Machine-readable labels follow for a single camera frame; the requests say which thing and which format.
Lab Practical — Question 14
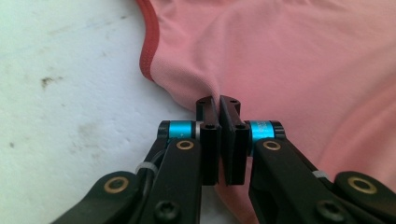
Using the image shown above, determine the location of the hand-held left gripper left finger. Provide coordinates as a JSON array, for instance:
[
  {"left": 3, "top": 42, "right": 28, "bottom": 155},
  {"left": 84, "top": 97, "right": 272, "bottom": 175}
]
[{"left": 195, "top": 95, "right": 222, "bottom": 187}]

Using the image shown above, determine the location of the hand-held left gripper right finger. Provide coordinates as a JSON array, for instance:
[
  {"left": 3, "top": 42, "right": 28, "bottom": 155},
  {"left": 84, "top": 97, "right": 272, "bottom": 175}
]
[{"left": 219, "top": 94, "right": 250, "bottom": 187}]

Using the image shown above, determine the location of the pink sleeveless shirt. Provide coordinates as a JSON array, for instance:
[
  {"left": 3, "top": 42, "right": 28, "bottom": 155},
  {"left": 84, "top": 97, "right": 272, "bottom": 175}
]
[{"left": 135, "top": 0, "right": 396, "bottom": 224}]

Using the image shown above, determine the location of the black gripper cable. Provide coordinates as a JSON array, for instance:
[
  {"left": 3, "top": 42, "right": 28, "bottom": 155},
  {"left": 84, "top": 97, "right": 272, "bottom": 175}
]
[{"left": 129, "top": 148, "right": 166, "bottom": 224}]

